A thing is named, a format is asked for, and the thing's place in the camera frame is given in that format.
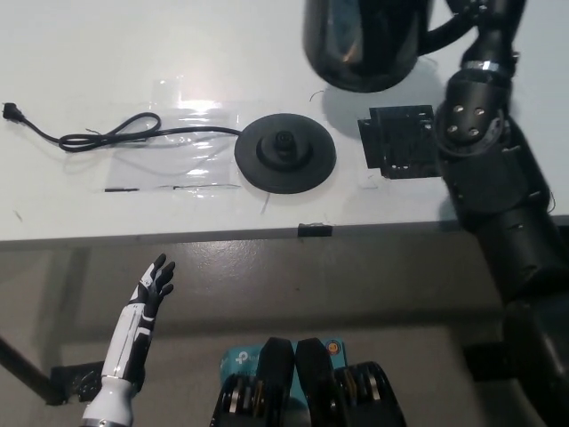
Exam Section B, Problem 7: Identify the black round kettle base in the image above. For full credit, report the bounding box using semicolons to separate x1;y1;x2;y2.
234;112;337;195

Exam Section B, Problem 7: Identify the black floor plate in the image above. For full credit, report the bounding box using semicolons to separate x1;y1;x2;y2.
50;363;106;407

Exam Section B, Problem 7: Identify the black tape square patch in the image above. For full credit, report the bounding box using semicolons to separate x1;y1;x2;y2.
357;104;442;181

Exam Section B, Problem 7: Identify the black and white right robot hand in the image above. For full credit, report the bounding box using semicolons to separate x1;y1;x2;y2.
444;0;531;73

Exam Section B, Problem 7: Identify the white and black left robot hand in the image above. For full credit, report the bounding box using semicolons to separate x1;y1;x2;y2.
100;253;177;387

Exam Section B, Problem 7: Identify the clear plastic tape sheet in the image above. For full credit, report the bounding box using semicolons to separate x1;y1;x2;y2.
103;77;244;194

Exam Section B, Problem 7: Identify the black electric kettle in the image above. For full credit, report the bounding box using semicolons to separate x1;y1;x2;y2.
301;0;484;94

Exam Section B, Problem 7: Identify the black diagonal table leg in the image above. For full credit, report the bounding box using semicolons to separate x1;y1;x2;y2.
0;335;61;407

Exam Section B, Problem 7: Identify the black power cord with plug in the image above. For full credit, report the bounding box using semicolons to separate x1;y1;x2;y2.
1;101;244;155

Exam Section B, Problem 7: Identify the teal router box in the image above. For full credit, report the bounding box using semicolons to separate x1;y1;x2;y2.
220;337;347;417

